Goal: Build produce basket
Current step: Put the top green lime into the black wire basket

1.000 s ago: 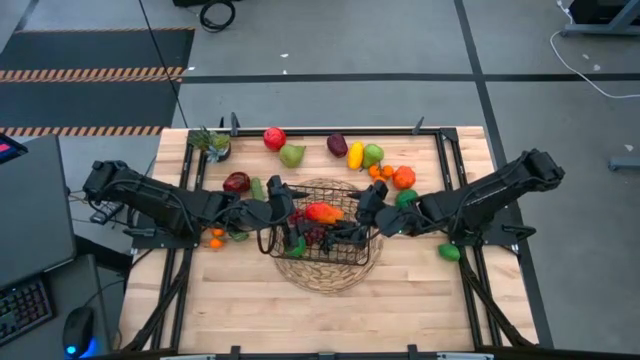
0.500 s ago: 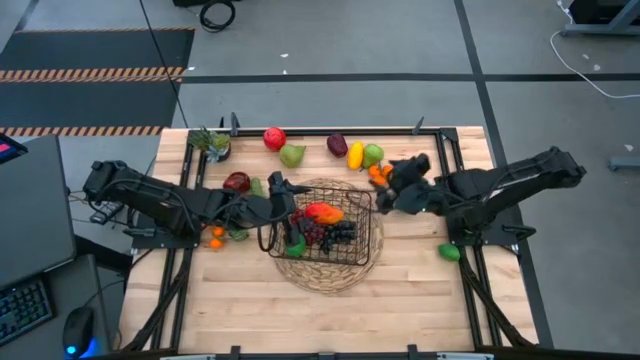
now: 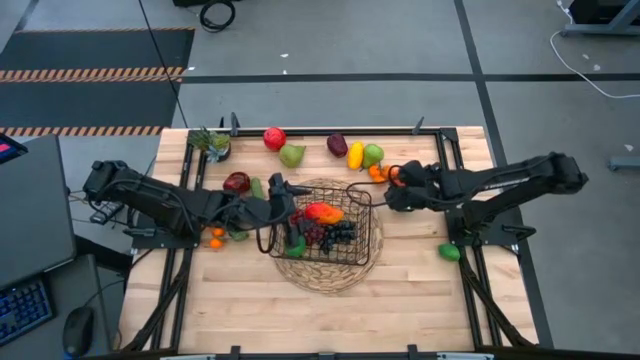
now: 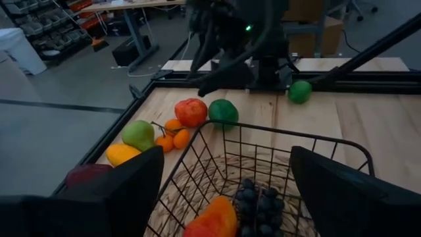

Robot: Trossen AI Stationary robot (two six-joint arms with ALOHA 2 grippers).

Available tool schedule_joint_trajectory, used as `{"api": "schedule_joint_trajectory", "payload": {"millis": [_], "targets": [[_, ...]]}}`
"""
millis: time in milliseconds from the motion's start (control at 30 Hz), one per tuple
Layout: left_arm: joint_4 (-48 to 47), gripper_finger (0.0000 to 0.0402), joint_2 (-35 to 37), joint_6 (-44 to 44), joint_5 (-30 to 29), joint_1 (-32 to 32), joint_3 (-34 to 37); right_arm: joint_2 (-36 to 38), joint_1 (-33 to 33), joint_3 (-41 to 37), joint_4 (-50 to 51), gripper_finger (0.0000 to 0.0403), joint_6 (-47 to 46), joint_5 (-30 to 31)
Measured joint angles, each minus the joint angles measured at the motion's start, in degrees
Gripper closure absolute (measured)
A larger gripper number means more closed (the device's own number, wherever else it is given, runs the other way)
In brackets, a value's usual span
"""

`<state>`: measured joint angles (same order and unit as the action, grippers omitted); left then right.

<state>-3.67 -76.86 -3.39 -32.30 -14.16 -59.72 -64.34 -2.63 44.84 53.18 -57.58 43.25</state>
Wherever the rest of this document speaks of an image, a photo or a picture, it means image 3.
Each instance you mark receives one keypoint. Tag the red orange mango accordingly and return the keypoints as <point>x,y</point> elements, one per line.
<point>324,213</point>

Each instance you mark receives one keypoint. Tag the green apple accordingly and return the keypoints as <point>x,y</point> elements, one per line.
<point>373,155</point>

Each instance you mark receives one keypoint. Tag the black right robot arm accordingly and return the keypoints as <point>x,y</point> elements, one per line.
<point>525,177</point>

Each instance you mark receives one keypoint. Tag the green cucumber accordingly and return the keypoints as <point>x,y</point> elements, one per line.
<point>257,188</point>

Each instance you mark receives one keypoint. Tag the grey desk foot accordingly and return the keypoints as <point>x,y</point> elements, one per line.
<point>624,163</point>

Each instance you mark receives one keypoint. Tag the hazard striped black floor mat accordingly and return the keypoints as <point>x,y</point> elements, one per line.
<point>90,100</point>

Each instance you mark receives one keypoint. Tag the potted succulent plant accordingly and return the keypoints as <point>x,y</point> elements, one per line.
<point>215,145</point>

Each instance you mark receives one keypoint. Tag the dark grey monitor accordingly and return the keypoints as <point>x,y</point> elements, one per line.
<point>35,210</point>

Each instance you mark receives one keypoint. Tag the black computer mouse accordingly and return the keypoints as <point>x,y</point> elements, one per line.
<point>77,330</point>

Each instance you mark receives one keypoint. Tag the small screen device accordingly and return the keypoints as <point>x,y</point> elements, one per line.
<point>10,147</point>

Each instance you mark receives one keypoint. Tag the round woven placemat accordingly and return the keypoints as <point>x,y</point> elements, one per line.
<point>325,280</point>

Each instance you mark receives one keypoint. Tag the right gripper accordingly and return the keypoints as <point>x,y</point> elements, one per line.
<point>420,177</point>

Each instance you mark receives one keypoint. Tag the green pear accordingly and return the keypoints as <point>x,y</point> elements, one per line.
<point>291,156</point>

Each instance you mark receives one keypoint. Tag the black grape bunch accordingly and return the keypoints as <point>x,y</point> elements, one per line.
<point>340,232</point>

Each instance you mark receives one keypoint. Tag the blue backlit keyboard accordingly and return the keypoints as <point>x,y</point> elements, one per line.
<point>22,310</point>

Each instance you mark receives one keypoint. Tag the black metal table frame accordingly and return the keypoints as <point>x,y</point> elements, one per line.
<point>350,132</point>

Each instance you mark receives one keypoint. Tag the grey desk base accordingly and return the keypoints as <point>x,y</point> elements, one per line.
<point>615,22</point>

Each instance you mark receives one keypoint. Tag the dark red apple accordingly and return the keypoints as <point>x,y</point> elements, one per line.
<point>236,182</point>

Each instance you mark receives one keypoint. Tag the yellow mango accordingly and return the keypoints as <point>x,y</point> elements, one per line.
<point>355,155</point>

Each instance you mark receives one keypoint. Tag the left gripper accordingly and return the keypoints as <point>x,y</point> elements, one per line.
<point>280,207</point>

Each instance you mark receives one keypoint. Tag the maroon oval fruit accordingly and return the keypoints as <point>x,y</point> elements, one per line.
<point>337,145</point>

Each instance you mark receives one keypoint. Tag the bright red crinkled fruit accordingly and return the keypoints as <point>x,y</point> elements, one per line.
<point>275,138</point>

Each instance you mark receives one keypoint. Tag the red grape bunch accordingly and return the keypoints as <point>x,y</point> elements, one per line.
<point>312,232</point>

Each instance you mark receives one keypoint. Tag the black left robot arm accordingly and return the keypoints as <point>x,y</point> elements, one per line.
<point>150,200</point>

